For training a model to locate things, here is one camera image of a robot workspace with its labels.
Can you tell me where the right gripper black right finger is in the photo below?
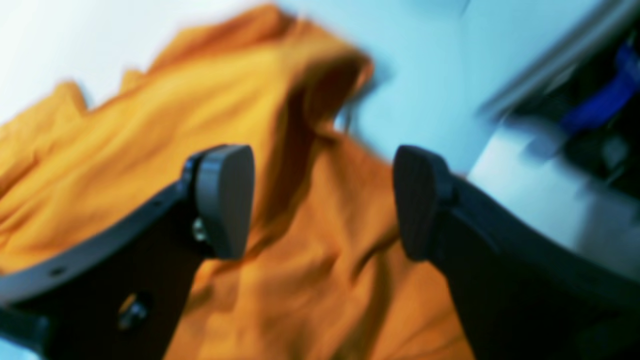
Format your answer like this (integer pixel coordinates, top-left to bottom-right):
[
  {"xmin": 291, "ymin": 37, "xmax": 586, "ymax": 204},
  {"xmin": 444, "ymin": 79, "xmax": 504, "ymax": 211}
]
[{"xmin": 392, "ymin": 145, "xmax": 640, "ymax": 360}]

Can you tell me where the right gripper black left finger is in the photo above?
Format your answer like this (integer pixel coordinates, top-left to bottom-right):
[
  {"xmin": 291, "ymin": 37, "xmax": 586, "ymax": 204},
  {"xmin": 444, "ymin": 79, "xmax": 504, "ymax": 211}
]
[{"xmin": 0, "ymin": 145, "xmax": 255, "ymax": 360}]

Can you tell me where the orange t-shirt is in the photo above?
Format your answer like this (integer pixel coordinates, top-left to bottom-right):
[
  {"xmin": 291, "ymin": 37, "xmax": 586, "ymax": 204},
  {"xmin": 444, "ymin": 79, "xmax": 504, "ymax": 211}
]
[{"xmin": 1, "ymin": 4, "xmax": 474, "ymax": 360}]

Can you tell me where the clear plastic bin left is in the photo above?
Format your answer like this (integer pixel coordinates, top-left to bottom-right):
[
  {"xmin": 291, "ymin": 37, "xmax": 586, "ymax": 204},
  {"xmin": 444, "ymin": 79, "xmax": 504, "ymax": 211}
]
[{"xmin": 465, "ymin": 0, "xmax": 640, "ymax": 281}]

